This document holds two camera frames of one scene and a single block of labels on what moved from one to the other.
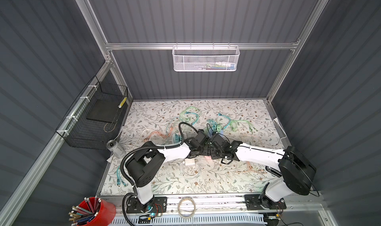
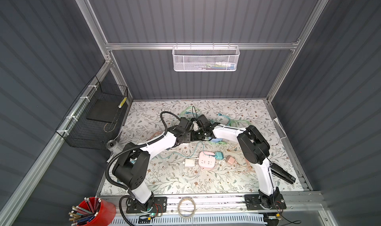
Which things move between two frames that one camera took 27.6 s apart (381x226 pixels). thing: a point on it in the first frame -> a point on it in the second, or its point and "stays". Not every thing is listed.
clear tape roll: (178, 207) stays
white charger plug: (190, 162) stays
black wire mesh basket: (96, 117) stays
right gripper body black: (215, 154) -> (197, 136)
